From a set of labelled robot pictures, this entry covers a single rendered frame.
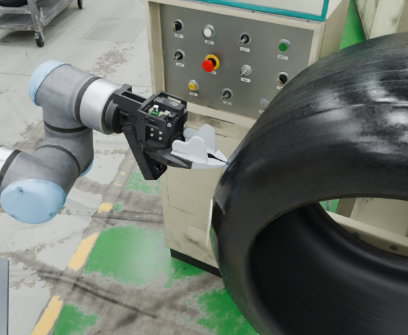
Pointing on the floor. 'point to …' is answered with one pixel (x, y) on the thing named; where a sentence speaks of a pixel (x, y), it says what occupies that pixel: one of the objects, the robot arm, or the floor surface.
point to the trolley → (21, 16)
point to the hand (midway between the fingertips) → (219, 165)
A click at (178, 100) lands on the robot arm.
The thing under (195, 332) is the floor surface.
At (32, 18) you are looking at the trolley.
